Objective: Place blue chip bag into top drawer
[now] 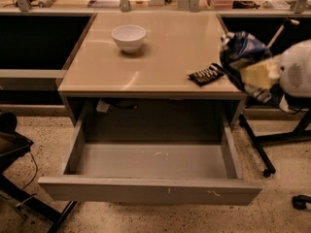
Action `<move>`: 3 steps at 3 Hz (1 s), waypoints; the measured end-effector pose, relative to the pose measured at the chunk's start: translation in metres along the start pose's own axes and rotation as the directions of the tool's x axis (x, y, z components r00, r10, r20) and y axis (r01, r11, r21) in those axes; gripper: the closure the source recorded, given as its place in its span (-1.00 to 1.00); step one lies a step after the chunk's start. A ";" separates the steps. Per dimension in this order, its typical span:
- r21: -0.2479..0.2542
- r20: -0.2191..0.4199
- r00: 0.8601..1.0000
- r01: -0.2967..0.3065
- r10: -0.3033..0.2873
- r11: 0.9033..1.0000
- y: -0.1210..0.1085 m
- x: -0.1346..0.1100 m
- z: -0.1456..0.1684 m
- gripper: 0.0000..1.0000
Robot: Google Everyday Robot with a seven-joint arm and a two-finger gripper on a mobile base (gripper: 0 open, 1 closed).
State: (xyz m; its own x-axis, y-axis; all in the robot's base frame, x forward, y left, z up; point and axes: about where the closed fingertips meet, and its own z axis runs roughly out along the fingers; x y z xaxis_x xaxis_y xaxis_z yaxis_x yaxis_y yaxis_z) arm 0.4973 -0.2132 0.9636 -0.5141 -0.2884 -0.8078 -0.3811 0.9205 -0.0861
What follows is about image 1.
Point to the beige top drawer cabinet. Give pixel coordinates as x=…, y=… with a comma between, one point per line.
x=177, y=43

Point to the white ceramic bowl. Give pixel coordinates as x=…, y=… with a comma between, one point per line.
x=129, y=38

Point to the black wheeled stand base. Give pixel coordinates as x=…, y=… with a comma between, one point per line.
x=300, y=133

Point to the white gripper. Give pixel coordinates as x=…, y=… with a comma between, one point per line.
x=293, y=69

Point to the black chair left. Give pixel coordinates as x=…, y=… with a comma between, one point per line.
x=50, y=135

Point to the open grey top drawer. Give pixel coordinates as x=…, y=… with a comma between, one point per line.
x=128, y=157

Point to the black snack bar wrapper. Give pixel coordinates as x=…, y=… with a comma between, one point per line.
x=208, y=75

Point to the black caster right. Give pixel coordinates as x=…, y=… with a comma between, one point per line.
x=300, y=202

